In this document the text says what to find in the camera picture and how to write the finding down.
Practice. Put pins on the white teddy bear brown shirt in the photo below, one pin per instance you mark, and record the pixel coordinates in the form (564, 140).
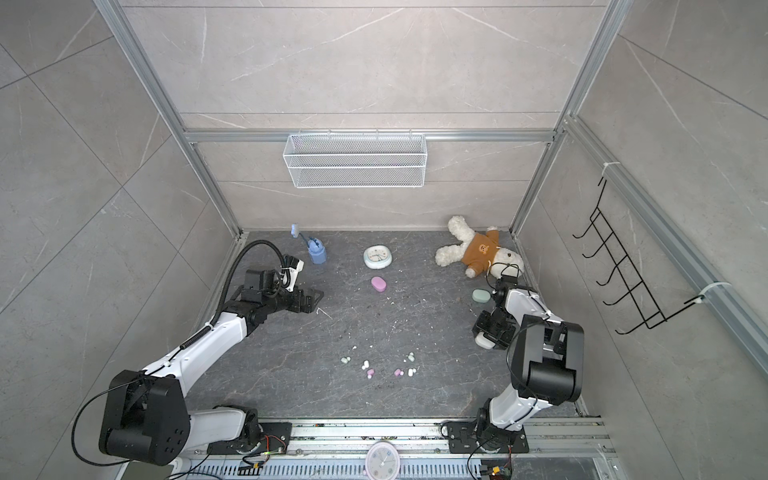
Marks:
(480, 253)

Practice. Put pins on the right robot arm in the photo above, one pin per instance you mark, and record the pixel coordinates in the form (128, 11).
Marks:
(544, 355)

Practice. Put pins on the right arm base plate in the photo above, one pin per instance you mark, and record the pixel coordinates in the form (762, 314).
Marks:
(465, 437)

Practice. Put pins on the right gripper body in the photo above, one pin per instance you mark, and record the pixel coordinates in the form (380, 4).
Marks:
(500, 327)

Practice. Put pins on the pink earbud case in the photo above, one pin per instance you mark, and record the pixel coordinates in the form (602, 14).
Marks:
(379, 284)

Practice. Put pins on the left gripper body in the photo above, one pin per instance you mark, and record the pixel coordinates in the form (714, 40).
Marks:
(293, 301)

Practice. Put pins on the white wire basket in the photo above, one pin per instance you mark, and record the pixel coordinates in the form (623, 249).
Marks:
(356, 160)

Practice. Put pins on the white round bowl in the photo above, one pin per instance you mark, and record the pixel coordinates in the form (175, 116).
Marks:
(377, 257)

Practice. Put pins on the white round clock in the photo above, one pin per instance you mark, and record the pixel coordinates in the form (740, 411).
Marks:
(382, 461)

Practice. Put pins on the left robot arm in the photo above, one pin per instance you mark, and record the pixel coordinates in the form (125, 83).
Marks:
(145, 417)

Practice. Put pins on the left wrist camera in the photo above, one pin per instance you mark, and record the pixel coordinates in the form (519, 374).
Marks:
(291, 267)

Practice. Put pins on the black wall hook rack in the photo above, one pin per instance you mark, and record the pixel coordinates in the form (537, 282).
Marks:
(625, 272)

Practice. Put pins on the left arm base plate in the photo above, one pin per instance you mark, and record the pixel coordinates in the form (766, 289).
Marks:
(266, 438)

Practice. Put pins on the white earbud case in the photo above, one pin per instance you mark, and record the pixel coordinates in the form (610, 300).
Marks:
(482, 341)

